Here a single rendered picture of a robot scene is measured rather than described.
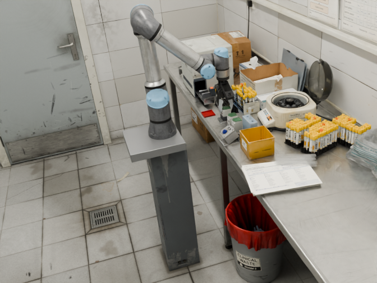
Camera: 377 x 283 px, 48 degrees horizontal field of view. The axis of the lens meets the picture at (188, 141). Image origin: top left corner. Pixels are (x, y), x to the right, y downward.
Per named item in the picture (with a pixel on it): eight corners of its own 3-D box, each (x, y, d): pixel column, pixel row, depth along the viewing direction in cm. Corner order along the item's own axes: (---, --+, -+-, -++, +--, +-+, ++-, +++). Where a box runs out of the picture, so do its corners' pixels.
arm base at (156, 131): (148, 141, 219) (146, 124, 215) (148, 128, 233) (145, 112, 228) (177, 137, 220) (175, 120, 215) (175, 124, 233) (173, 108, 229)
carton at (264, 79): (239, 91, 273) (238, 69, 265) (279, 82, 279) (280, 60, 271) (254, 106, 252) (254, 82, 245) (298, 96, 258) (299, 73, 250)
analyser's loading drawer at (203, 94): (194, 92, 273) (193, 85, 271) (203, 90, 275) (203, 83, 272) (204, 105, 256) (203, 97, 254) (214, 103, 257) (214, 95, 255)
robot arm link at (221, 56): (211, 48, 225) (226, 45, 225) (212, 67, 230) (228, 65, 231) (214, 52, 218) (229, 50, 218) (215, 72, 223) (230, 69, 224)
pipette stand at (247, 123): (240, 132, 226) (239, 116, 221) (252, 129, 228) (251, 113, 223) (248, 141, 218) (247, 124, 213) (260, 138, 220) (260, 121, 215)
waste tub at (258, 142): (239, 147, 214) (239, 129, 209) (264, 142, 216) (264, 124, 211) (248, 160, 202) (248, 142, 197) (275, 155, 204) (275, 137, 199)
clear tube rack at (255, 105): (230, 102, 261) (230, 91, 257) (246, 99, 262) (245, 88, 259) (243, 115, 243) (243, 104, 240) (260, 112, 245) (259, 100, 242)
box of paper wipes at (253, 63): (239, 71, 303) (238, 54, 297) (254, 68, 306) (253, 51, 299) (254, 82, 285) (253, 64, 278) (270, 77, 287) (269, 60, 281)
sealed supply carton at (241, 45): (212, 56, 336) (210, 33, 327) (240, 52, 339) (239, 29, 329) (221, 70, 309) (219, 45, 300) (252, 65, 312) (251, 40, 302)
